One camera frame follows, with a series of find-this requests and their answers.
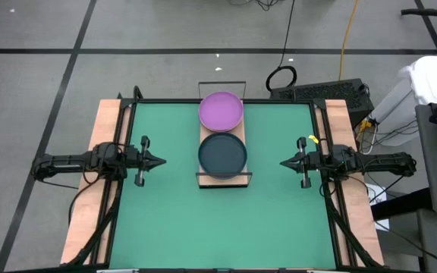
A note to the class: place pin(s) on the purple plate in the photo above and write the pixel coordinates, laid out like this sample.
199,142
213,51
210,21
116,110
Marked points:
220,112

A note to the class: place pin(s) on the black base bar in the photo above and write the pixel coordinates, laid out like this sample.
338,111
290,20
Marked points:
400,204

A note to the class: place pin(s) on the yellow tag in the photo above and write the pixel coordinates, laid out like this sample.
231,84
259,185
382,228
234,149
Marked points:
313,139

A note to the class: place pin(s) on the silver aluminium extrusion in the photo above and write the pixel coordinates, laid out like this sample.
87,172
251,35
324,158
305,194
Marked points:
118,271
321,271

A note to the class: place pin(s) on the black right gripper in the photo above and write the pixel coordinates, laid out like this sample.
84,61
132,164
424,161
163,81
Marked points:
311,162

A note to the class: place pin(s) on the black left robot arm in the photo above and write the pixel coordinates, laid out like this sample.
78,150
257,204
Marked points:
66,161

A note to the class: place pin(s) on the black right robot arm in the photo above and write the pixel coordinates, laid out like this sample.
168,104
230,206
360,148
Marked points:
378,161

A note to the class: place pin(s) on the black metal shelf frame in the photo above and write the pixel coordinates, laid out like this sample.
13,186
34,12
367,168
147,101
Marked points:
249,174

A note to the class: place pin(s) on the black pole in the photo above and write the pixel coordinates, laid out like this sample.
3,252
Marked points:
431,13

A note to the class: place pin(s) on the wooden table side plank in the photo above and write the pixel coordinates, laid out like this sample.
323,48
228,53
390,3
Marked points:
340,121
101,121

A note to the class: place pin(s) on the dark blue plate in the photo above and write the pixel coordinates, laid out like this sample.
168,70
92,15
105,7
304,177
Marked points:
222,155

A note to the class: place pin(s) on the yellow power plug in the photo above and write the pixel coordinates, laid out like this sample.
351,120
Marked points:
365,125

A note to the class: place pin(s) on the black computer tower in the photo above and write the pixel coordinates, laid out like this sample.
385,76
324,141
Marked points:
324,93

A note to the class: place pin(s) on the white paper sheet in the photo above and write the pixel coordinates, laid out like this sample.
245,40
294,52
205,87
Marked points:
383,223

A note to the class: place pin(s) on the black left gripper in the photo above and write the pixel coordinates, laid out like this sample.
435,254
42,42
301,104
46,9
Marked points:
133,159

